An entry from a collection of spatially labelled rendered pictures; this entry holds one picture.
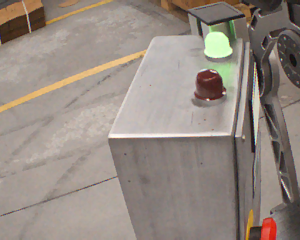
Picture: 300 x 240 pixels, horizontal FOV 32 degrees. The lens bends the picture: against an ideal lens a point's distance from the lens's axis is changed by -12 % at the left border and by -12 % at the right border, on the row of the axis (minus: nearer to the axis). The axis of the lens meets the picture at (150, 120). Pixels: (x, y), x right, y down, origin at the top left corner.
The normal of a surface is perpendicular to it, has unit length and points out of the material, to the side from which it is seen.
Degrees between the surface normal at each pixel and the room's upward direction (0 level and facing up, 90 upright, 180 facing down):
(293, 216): 0
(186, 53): 0
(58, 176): 0
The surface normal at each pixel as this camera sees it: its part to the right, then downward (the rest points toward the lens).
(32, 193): -0.17, -0.83
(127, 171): -0.21, 0.56
